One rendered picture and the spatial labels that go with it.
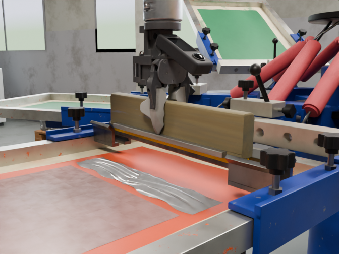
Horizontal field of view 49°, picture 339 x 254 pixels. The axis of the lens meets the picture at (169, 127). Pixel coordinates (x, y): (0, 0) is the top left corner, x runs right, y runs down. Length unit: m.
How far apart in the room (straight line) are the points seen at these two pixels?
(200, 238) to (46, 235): 0.21
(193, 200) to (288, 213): 0.15
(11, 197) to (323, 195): 0.49
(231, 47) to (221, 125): 1.50
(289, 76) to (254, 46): 1.02
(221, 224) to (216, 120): 0.22
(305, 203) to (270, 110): 0.38
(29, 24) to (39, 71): 0.83
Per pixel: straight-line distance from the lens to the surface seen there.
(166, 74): 0.70
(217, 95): 1.41
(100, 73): 5.86
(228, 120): 0.60
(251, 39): 2.23
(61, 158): 0.88
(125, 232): 0.51
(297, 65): 1.19
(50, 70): 6.73
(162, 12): 0.70
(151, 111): 0.70
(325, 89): 1.07
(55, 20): 6.61
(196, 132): 0.66
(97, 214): 0.56
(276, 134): 0.82
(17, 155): 0.86
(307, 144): 0.79
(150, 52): 0.74
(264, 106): 0.89
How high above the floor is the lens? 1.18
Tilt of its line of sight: 11 degrees down
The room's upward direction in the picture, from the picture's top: straight up
